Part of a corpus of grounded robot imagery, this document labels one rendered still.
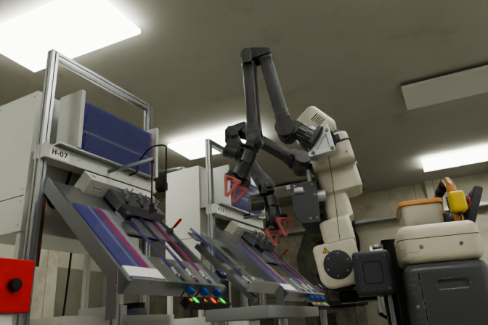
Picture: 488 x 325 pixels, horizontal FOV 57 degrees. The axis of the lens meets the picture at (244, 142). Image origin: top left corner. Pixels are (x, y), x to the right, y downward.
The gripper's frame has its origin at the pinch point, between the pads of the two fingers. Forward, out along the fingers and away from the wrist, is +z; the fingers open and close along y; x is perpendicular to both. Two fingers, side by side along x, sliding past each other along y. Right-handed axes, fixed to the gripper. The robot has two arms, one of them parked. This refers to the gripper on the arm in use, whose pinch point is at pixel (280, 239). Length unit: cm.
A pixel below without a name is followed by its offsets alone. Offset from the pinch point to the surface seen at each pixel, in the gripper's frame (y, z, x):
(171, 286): -26.4, 8.5, -41.0
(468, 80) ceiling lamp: -81, -210, 321
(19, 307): 0, 20, -96
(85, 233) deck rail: -22, -14, -75
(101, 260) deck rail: -18, -1, -70
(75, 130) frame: -34, -74, -80
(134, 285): -13, 11, -58
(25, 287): 1, 14, -95
